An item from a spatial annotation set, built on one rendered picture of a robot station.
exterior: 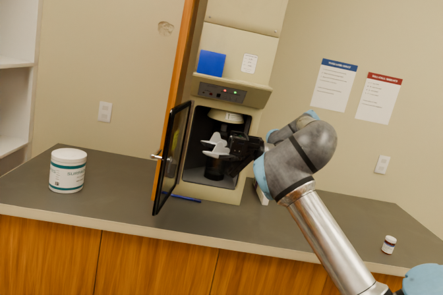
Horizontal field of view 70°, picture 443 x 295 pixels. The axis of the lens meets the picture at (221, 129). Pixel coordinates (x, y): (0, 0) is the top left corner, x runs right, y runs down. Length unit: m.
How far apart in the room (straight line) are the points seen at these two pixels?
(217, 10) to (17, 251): 1.20
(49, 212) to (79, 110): 0.78
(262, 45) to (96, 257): 1.06
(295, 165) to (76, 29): 1.43
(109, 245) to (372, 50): 1.65
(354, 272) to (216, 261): 0.65
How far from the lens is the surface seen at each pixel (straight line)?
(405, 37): 2.09
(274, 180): 0.82
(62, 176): 1.39
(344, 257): 0.82
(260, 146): 1.11
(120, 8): 1.85
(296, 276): 1.42
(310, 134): 0.83
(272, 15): 1.38
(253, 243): 1.27
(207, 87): 1.27
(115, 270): 1.40
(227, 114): 1.40
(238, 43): 1.35
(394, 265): 1.52
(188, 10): 1.27
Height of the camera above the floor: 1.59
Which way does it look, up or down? 13 degrees down
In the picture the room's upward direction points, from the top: 12 degrees clockwise
